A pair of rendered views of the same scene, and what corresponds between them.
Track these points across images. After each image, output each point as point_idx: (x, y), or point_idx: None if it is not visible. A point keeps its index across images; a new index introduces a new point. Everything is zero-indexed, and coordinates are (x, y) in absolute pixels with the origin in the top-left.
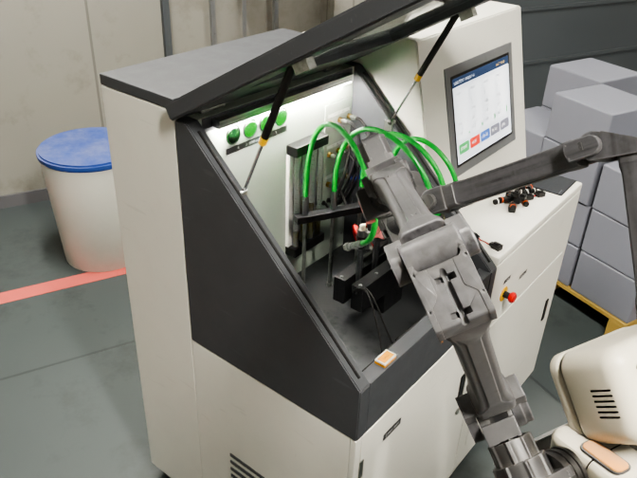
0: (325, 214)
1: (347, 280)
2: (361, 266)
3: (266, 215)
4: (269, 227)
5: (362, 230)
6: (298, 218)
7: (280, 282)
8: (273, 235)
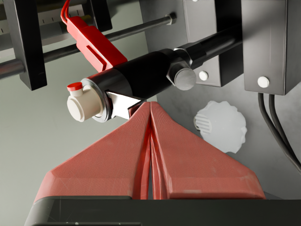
0: (23, 23)
1: (222, 75)
2: (217, 51)
3: (23, 110)
4: (46, 92)
5: (102, 117)
6: (31, 90)
7: None
8: (63, 75)
